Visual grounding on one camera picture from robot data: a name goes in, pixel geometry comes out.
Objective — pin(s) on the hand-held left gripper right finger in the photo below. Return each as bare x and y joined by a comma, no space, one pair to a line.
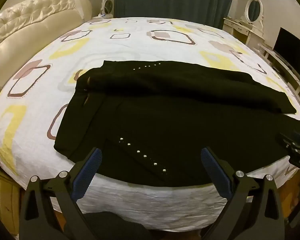
214,171

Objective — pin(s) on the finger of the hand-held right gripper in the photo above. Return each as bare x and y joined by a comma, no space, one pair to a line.
293,142

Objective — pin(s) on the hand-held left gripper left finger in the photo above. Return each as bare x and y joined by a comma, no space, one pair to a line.
90,168

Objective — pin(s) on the black pants with studs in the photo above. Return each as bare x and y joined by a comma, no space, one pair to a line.
165,120

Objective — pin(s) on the person's dark trouser leg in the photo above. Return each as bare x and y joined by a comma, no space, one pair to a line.
115,226

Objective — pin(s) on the white television stand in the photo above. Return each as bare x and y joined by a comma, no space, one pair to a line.
287,72

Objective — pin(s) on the black flat television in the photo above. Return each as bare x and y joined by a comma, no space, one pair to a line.
292,50

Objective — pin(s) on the white dressing table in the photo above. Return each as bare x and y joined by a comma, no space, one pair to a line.
240,28

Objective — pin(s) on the white patterned bed sheet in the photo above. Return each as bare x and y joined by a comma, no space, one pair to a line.
140,45

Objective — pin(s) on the white oval mirror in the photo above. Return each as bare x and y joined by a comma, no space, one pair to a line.
254,9

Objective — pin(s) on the cream tufted headboard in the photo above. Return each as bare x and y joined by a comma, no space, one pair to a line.
32,22

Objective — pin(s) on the small desk fan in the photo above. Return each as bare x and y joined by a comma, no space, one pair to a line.
107,7

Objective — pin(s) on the dark teal curtain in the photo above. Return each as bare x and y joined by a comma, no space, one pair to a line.
172,2

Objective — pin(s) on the wooden bed frame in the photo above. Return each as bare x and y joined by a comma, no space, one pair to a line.
3,200

